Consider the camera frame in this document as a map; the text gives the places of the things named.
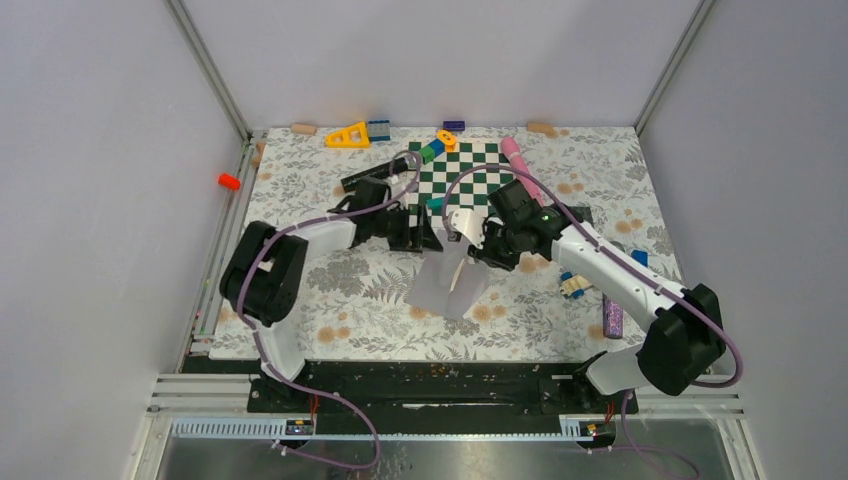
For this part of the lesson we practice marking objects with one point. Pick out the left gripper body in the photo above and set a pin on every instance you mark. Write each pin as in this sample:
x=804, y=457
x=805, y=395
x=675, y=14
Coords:
x=400, y=234

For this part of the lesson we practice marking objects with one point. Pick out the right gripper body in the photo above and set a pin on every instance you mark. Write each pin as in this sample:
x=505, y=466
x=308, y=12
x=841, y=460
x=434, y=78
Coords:
x=501, y=246

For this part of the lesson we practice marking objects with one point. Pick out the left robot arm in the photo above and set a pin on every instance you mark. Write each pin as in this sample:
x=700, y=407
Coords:
x=263, y=276

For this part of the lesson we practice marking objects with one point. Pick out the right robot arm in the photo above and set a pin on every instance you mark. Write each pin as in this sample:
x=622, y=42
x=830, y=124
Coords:
x=682, y=325

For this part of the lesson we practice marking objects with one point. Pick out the teal cube block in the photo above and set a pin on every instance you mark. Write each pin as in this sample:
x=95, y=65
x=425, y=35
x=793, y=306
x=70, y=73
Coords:
x=435, y=204

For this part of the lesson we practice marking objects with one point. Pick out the floral table cloth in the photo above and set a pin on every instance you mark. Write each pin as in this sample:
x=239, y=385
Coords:
x=351, y=305

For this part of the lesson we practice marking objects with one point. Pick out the black toy microphone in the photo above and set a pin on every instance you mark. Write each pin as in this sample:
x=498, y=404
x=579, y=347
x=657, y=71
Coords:
x=402, y=162

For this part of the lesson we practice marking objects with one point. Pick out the beige toy car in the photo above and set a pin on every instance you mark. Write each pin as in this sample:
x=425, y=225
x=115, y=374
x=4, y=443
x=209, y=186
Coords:
x=573, y=286

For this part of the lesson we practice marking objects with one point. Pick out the grey lego baseplate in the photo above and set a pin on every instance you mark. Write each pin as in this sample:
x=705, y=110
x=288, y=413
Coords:
x=582, y=213

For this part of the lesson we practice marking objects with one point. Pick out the blue lego brick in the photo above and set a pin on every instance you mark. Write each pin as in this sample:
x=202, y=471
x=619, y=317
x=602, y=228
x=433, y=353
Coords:
x=378, y=130

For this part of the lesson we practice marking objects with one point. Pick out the yellow triangle toy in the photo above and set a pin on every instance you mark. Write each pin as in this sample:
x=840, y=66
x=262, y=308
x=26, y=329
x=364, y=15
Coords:
x=354, y=136

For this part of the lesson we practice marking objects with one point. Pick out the purple lego brick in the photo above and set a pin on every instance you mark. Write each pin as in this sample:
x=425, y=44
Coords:
x=454, y=125

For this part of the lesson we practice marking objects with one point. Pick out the wooden cylinder block right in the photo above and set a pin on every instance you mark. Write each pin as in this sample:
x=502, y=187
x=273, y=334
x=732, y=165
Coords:
x=542, y=128

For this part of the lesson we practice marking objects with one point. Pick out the wooden cylinder block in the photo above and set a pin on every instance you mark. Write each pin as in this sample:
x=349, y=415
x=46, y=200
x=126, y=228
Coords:
x=542, y=128
x=303, y=129

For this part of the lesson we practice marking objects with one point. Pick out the purple glitter microphone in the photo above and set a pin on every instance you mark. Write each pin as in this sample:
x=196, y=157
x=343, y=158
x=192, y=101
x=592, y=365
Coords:
x=612, y=319

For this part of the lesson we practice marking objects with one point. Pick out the rainbow lego stack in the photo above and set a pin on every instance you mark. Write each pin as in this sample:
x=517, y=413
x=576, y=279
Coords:
x=640, y=256

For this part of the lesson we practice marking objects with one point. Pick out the wooden cylinder block left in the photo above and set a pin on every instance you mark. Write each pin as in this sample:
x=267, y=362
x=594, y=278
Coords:
x=303, y=129

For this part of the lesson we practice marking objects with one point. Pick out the orange cap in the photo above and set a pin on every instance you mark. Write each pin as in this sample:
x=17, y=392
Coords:
x=229, y=182

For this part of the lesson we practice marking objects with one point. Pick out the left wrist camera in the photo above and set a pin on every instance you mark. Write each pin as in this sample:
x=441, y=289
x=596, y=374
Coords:
x=400, y=181

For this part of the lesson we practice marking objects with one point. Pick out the colourful block chain toy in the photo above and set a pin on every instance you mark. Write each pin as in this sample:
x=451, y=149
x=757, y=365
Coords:
x=445, y=141

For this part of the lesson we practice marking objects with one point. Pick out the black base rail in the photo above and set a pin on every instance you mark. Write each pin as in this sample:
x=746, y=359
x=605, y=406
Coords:
x=421, y=398

